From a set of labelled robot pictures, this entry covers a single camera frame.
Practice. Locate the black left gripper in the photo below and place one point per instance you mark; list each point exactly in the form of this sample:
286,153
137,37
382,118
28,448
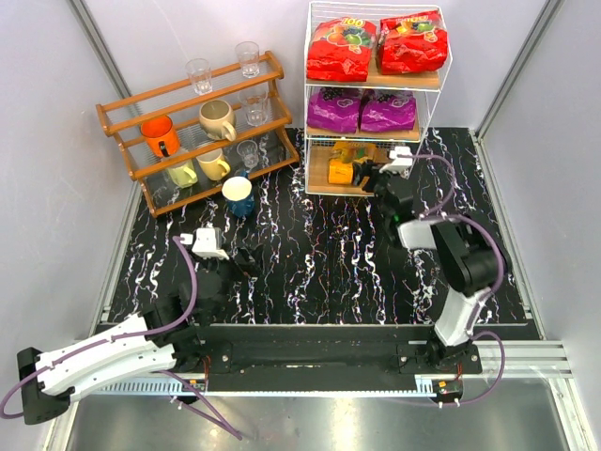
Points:
239,260

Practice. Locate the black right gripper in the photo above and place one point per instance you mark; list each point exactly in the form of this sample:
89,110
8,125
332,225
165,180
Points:
376,178

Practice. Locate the orange candy bag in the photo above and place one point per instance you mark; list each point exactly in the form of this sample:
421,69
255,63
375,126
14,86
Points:
346,160

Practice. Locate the purple candy bag front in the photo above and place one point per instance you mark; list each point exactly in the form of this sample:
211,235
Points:
388,111

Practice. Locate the purple candy bag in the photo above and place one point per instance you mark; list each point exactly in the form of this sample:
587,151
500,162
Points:
335,109
388,111

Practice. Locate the purple candy bag back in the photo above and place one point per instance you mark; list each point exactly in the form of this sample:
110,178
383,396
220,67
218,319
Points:
335,109

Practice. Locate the red candy bag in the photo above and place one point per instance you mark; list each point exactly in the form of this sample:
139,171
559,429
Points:
413,43
340,50

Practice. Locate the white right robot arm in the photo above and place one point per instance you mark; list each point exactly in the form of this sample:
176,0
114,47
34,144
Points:
472,262

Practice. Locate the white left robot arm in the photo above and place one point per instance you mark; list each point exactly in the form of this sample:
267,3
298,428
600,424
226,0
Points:
159,338

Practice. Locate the clear glass bottom shelf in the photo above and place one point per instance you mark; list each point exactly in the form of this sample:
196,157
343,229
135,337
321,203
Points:
248,152

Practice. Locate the clear glass shelf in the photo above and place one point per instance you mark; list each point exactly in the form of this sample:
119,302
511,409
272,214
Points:
254,102
248,152

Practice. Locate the clear glass middle shelf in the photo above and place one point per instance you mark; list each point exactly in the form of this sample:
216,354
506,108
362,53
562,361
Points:
254,102

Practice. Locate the blue mug white inside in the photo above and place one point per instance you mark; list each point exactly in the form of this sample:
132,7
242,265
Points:
238,194

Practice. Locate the yellow mug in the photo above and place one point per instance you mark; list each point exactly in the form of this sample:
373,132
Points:
214,165

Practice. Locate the pale green mug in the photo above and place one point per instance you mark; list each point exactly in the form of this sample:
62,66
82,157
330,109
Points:
183,175

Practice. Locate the wooden cup rack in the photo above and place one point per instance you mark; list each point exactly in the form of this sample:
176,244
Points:
123,120

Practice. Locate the beige round mug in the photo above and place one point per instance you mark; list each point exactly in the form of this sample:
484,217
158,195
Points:
218,120

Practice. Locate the orange mug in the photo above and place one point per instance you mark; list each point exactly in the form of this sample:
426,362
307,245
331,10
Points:
161,136

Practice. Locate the clear glass top right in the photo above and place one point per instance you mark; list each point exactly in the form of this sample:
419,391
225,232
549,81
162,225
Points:
248,55

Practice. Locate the clear glass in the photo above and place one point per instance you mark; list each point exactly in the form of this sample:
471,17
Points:
199,74
248,55

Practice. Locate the clear glass top left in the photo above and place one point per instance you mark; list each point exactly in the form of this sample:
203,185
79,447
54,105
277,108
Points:
199,74

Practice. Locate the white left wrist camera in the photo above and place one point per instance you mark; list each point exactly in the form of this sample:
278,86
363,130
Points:
205,243

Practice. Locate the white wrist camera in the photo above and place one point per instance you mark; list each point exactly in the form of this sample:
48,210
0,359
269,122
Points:
205,243
401,160

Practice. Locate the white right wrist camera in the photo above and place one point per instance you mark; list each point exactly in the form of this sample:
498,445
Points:
401,160

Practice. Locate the white wire wooden shelf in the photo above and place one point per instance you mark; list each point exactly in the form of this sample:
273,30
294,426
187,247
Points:
374,74

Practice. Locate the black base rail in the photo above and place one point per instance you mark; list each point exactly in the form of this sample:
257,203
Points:
405,348

